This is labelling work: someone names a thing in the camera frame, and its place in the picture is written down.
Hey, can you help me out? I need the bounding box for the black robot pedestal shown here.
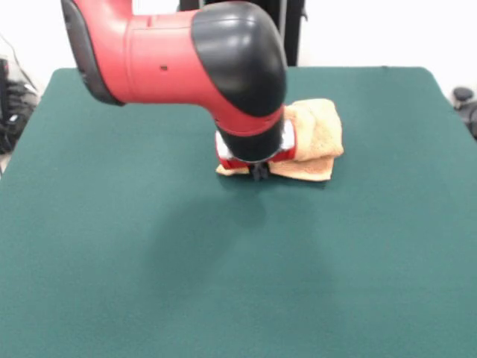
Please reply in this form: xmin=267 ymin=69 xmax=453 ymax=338
xmin=177 ymin=0 xmax=309 ymax=68

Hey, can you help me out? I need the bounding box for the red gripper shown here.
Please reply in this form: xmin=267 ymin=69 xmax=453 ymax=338
xmin=218 ymin=128 xmax=299 ymax=183

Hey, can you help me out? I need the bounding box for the dark green tablecloth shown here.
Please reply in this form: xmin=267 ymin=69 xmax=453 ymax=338
xmin=0 ymin=66 xmax=477 ymax=358

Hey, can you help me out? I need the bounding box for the tan terry towel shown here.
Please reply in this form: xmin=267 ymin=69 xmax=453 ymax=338
xmin=215 ymin=98 xmax=344 ymax=183

